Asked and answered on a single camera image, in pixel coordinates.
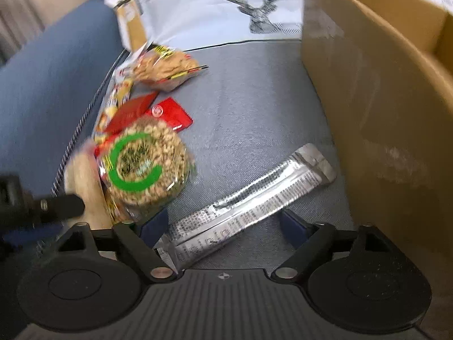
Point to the large brown cardboard box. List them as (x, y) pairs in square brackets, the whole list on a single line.
[(389, 113)]

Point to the dark red snack packet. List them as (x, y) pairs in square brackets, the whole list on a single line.
[(131, 111)]

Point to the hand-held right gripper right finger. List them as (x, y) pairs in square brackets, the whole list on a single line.
[(291, 225)]

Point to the yellow red snack packet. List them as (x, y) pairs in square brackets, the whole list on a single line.
[(115, 102)]

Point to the clear bag of rice crackers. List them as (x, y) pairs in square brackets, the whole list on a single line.
[(166, 65)]

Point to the blue sofa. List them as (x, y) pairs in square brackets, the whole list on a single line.
[(46, 78)]

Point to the grey curtain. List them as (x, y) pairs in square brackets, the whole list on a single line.
[(28, 3)]

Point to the beige blurred object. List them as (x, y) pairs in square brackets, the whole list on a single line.
[(88, 187)]

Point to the silver snack bar wrapper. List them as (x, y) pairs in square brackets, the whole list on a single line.
[(247, 205)]

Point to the small brown cardboard box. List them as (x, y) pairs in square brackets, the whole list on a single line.
[(132, 24)]

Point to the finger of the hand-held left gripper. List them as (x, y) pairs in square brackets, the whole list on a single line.
[(56, 205)]

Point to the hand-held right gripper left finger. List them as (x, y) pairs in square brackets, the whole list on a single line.
[(155, 225)]

